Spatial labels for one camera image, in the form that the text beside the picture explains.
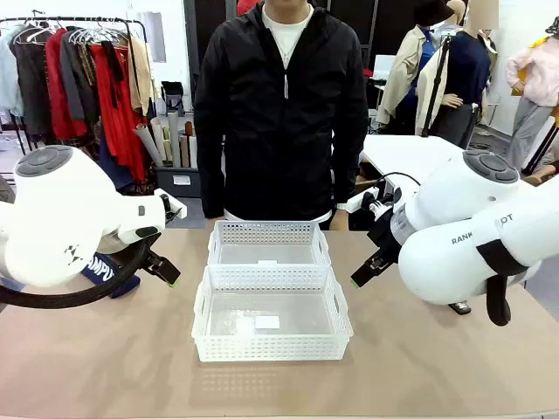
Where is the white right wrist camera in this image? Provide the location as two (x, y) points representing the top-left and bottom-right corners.
(335, 187), (405, 216)

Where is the white table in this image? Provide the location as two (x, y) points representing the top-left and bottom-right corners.
(360, 134), (471, 185)

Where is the long red dress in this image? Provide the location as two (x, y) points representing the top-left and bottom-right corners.
(90, 43), (148, 182)

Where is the beige garment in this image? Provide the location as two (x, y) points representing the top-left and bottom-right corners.
(126, 34), (155, 117)

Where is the mannequin in navy top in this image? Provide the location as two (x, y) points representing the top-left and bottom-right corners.
(425, 0), (501, 150)

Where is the red jacket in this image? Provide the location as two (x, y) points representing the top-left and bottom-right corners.
(45, 28), (91, 141)

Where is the mannequin in pink sweater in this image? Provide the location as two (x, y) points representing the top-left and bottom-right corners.
(506, 37), (559, 172)

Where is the person in black jacket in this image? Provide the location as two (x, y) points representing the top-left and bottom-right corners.
(193, 0), (370, 223)

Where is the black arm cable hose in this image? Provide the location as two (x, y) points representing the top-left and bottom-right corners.
(0, 238), (152, 309)
(475, 238), (529, 327)

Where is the pale blue garment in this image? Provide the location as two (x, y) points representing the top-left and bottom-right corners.
(0, 24), (25, 117)

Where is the navy blue zip pouch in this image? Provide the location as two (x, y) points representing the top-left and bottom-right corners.
(80, 254), (141, 299)

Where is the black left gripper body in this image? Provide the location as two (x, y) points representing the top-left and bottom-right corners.
(143, 248), (163, 274)

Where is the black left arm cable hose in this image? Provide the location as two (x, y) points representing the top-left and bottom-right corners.
(0, 238), (152, 309)

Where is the black chair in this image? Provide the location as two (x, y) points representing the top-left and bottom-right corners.
(160, 81), (185, 118)

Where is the black bucket hat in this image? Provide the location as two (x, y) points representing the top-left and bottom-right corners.
(414, 0), (455, 28)

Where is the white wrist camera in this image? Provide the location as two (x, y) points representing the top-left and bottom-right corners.
(335, 187), (405, 216)
(154, 188), (188, 220)

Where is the charcoal coat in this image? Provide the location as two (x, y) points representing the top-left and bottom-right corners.
(10, 34), (54, 137)

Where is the white chair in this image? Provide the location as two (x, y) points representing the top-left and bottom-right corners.
(373, 54), (401, 86)

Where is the person's right forearm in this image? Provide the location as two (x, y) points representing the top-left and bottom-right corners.
(197, 148), (226, 219)

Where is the grey jacket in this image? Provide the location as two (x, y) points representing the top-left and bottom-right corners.
(59, 30), (100, 123)

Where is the tall grey roll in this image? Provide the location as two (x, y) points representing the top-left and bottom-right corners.
(167, 110), (182, 169)

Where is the leaning grey paper roll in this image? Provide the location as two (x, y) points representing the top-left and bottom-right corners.
(133, 123), (163, 168)

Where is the dark grey storage box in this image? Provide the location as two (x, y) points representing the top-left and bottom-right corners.
(153, 165), (203, 200)

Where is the brown roll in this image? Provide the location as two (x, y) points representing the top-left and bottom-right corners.
(183, 120), (194, 169)

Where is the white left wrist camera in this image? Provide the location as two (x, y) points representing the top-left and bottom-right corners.
(154, 188), (188, 220)

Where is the black metal clothes rack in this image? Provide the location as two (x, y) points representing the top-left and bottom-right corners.
(0, 16), (152, 209)

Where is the large white perforated basket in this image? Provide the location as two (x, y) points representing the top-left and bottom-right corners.
(190, 264), (354, 362)

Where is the person's left forearm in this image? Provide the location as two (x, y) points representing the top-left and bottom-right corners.
(331, 130), (369, 206)

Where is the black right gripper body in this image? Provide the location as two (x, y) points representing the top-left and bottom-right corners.
(367, 209), (401, 262)

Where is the thin black camera cable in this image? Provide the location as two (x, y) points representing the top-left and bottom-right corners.
(375, 172), (423, 196)

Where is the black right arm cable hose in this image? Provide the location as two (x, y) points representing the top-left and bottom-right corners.
(475, 238), (529, 327)

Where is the mannequin in beige trench coat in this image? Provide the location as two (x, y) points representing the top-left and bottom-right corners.
(376, 0), (455, 136)

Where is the grey wall poster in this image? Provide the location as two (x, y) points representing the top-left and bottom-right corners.
(141, 10), (168, 64)

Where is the small white perforated basket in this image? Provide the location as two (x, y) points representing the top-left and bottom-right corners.
(207, 220), (332, 267)

